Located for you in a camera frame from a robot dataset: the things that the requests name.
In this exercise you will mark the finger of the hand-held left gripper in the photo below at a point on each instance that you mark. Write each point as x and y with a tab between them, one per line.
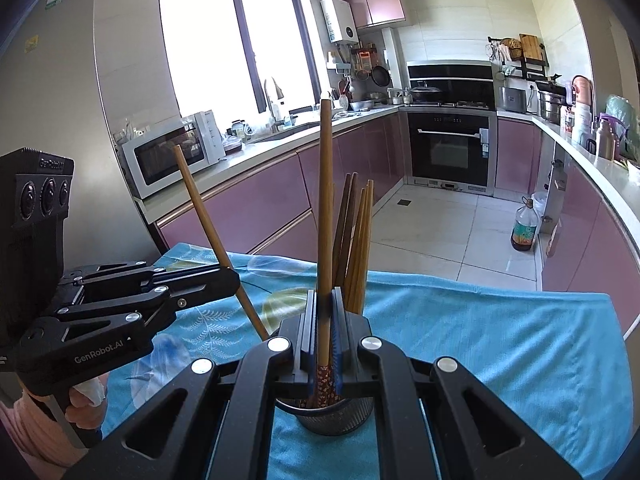
200	277
100	345

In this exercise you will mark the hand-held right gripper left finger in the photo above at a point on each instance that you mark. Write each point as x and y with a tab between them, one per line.
312	355

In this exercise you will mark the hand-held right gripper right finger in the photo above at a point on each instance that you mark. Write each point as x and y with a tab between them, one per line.
340	355

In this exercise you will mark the black mesh utensil holder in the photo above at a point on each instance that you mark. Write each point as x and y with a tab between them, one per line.
325	420

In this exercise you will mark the person's left hand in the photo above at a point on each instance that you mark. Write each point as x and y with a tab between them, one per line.
82	410

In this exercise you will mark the purple kitchen base cabinets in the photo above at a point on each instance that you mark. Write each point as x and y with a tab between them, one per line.
270	195

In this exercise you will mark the white microwave oven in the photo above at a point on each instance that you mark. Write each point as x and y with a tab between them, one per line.
165	160

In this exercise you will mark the blue floral tablecloth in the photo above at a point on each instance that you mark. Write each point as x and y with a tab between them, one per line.
475	335

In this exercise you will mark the grey refrigerator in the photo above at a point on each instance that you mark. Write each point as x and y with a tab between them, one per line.
60	100

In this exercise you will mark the kitchen faucet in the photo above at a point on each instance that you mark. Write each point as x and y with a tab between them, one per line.
272	100

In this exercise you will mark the cooking oil bottle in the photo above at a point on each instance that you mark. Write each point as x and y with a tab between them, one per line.
524	232

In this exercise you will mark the kitchen window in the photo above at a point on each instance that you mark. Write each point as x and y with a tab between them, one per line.
200	50

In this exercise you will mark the black built-in oven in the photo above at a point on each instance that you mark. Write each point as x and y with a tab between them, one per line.
450	155

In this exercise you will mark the metal bowl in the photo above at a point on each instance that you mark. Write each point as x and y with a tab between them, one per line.
361	105

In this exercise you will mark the black frying pan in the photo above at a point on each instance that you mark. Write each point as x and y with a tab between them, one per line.
381	76

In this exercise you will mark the lidded black wok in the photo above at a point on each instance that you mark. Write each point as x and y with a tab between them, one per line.
425	94

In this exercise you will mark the white water heater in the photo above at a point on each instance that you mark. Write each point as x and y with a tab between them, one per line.
340	20

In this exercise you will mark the black range hood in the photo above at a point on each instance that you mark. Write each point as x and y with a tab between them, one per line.
450	72

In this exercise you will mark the silver countertop appliance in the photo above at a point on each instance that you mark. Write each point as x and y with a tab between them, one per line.
514	100

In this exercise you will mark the stainless steamer pot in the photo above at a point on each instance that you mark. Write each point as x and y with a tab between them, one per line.
552	105

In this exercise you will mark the stainless steel bottle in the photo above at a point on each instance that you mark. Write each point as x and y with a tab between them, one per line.
606	142

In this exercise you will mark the pink thermos jug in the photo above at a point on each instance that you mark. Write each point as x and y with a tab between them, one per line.
582	92

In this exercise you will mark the wooden cutting board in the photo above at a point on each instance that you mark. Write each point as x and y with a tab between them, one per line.
531	47

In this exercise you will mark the pale green bag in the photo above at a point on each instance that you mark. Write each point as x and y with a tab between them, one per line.
622	115

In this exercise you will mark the purple wall cabinet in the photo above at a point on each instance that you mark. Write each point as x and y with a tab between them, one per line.
380	2

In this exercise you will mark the black wall rack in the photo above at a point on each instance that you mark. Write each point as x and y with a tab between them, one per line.
535	67

